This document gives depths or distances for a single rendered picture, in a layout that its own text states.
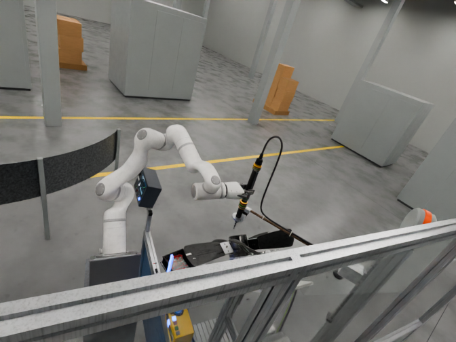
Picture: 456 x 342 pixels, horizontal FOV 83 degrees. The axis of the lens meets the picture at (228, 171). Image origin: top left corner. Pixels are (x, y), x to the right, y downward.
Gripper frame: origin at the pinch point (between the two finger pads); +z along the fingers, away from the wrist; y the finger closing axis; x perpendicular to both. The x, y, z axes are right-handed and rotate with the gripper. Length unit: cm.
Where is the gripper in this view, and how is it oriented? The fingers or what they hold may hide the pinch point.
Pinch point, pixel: (248, 189)
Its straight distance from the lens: 141.6
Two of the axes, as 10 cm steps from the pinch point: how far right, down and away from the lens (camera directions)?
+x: 2.6, -8.3, -4.9
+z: 8.8, 0.0, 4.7
